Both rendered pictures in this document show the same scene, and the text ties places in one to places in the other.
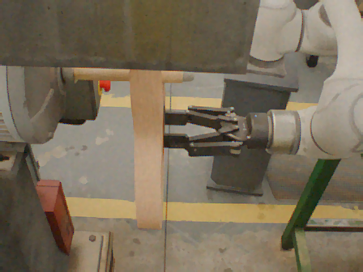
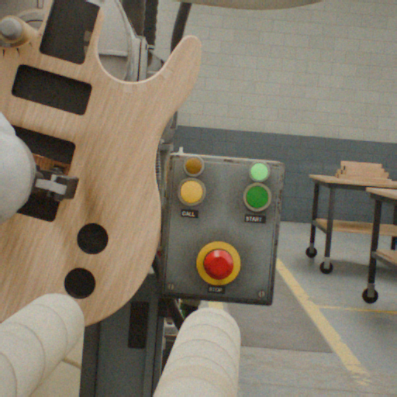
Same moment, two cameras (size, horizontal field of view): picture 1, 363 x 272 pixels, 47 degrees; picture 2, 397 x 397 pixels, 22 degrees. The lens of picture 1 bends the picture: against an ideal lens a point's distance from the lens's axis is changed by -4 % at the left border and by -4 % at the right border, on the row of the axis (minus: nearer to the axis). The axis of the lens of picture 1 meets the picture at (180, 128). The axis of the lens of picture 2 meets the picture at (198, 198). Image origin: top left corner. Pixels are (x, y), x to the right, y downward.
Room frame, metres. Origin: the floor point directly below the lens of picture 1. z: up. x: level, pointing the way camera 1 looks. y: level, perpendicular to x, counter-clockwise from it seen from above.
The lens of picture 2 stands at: (0.83, -1.20, 1.14)
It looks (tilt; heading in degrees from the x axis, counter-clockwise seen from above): 3 degrees down; 92
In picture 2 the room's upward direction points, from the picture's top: 5 degrees clockwise
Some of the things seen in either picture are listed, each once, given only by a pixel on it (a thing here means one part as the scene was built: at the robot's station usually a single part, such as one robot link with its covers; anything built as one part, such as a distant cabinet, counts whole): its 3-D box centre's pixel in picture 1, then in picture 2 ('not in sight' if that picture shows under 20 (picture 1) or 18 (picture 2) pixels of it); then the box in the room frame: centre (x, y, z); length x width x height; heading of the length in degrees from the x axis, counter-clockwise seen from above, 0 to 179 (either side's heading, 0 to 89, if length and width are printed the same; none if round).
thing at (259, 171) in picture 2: not in sight; (259, 171); (0.86, 0.21, 1.10); 0.03 x 0.01 x 0.03; 3
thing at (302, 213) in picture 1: (313, 189); not in sight; (0.91, -0.51, 0.45); 0.05 x 0.05 x 0.90; 3
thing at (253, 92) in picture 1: (247, 122); not in sight; (1.32, -0.29, 0.35); 0.28 x 0.28 x 0.70; 85
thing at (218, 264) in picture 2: (103, 84); (219, 264); (0.82, 0.20, 0.97); 0.04 x 0.04 x 0.04; 3
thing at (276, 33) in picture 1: (272, 24); not in sight; (1.32, -0.30, 0.87); 0.18 x 0.16 x 0.22; 87
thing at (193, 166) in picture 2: not in sight; (193, 166); (0.77, 0.21, 1.10); 0.03 x 0.01 x 0.03; 3
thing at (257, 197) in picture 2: not in sight; (257, 197); (0.86, 0.22, 1.07); 0.03 x 0.01 x 0.03; 3
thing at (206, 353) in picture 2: not in sight; (201, 372); (0.82, -0.75, 1.04); 0.20 x 0.03 x 0.03; 89
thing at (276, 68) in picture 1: (258, 53); not in sight; (1.32, -0.27, 0.73); 0.22 x 0.18 x 0.06; 85
